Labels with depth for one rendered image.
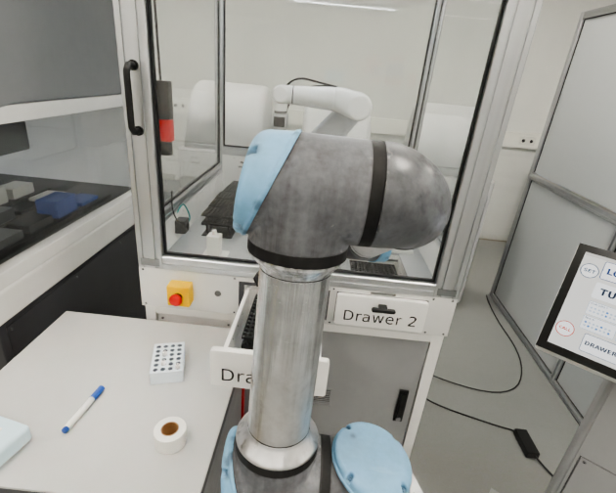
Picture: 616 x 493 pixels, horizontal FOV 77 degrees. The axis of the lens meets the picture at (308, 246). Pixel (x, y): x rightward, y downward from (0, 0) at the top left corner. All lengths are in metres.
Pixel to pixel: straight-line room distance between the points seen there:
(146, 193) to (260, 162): 0.88
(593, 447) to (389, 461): 0.92
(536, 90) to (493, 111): 3.51
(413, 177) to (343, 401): 1.24
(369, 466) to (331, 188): 0.39
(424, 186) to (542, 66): 4.29
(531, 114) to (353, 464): 4.32
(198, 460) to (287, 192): 0.74
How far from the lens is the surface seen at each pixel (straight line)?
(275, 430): 0.54
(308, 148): 0.39
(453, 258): 1.25
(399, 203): 0.38
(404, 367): 1.47
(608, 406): 1.38
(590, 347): 1.21
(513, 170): 4.73
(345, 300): 1.24
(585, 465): 1.51
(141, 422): 1.09
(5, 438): 1.10
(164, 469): 1.00
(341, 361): 1.43
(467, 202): 1.19
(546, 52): 4.67
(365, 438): 0.63
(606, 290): 1.26
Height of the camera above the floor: 1.55
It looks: 24 degrees down
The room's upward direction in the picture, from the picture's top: 6 degrees clockwise
